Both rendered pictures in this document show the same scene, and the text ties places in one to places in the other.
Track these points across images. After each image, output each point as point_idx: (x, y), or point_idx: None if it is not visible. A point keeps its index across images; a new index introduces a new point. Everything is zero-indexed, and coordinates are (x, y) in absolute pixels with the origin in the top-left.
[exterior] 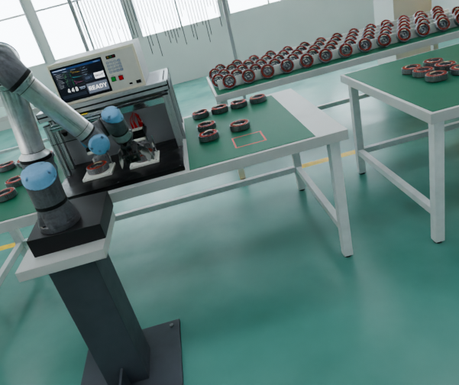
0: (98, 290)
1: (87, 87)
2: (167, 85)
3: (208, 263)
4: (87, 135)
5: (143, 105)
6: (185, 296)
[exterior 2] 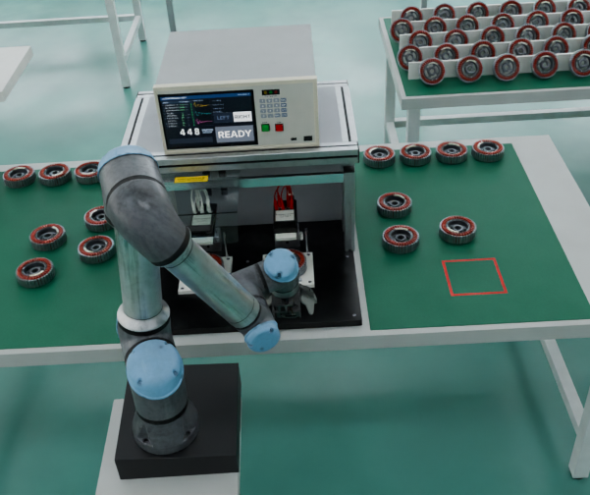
0: None
1: (216, 132)
2: (357, 155)
3: (338, 419)
4: (248, 324)
5: (305, 181)
6: (297, 480)
